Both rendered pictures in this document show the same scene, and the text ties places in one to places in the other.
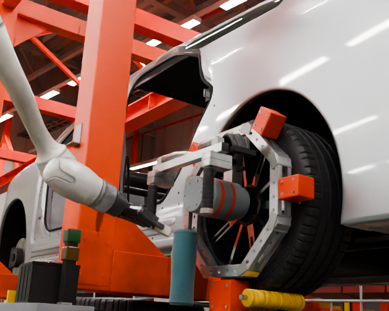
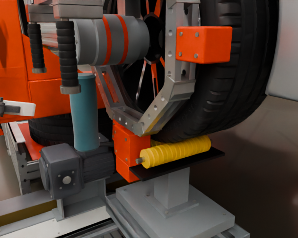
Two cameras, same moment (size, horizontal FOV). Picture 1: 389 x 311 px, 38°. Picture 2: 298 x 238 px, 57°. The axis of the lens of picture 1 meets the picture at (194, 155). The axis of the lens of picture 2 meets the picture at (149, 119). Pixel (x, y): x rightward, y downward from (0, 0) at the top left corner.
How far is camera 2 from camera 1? 129 cm
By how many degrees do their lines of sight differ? 35
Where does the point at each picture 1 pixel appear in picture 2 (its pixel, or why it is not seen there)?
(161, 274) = not seen: hidden behind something
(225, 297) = (125, 149)
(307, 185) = (221, 42)
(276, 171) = (173, 13)
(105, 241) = (15, 76)
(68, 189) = not seen: outside the picture
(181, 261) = (78, 112)
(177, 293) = (79, 141)
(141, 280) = (64, 102)
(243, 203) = (139, 46)
